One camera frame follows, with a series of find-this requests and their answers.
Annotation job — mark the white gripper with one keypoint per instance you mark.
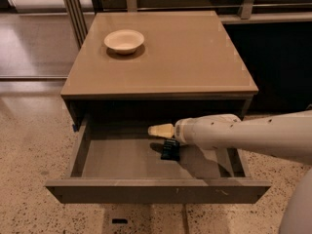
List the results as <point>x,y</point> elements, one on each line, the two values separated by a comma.
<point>184,131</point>

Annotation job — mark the dark blue rxbar wrapper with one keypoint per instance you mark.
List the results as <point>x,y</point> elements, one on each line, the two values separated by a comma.
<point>170,150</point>

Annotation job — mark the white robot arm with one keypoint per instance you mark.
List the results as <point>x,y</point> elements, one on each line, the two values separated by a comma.
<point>287,136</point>

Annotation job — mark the open grey top drawer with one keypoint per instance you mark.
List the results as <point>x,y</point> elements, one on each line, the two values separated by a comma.
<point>120,163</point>

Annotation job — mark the grey cabinet with counter top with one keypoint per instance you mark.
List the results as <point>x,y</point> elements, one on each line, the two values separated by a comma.
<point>184,55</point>

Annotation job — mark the white paper bowl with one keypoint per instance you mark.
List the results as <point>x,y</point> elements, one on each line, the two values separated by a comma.
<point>124,42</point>

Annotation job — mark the metal shelf frame rail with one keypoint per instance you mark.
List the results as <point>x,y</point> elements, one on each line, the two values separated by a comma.
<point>229,11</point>

